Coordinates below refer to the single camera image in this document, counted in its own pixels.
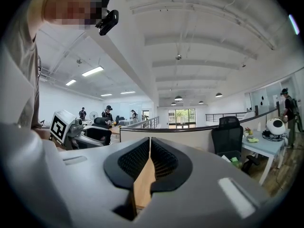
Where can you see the metal stair railing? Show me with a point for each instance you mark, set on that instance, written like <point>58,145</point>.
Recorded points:
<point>149,122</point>
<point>225,116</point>

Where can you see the small flower pot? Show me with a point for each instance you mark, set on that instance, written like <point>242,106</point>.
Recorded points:
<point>248,130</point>

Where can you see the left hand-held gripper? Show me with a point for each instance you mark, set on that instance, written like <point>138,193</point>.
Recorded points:
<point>62,127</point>

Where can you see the green packet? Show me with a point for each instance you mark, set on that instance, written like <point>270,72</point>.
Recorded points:
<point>253,139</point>

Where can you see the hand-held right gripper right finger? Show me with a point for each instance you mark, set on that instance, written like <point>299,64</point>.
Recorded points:
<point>166,161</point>

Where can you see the round ceiling sensor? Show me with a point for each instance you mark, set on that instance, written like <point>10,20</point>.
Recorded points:
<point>178,57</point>

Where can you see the person's beige shirt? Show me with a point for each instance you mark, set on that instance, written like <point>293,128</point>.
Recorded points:
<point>21,63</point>

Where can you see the person's left forearm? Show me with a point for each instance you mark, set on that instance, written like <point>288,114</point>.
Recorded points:
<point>45,134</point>

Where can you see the white office desk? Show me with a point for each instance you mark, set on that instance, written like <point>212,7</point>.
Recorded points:
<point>261,147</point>

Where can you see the black head-worn camera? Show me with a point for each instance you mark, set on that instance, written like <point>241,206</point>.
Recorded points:
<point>108,18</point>

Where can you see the black padded office chair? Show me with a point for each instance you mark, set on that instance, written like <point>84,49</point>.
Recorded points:
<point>99,129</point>

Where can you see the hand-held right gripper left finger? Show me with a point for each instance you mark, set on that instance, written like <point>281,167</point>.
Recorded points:
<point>133,160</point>

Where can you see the beige partition wall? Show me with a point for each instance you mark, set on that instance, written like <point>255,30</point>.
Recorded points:
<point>180,136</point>

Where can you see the black waste bin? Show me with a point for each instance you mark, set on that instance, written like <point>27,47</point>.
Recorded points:
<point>230,157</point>

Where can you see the long ceiling light panel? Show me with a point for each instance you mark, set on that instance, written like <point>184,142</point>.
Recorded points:
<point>92,71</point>
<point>70,82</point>

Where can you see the glass balcony door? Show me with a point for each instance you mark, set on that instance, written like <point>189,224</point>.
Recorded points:
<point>181,118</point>

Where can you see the black mesh office chair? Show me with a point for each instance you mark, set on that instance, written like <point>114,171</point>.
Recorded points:
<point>228,136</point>

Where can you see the white standing fan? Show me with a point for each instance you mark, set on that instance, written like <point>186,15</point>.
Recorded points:
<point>93,115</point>

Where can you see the white round panda toy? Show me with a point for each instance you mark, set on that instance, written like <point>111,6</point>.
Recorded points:
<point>275,126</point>

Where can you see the white bottle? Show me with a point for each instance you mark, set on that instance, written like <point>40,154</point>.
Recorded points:
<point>259,126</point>

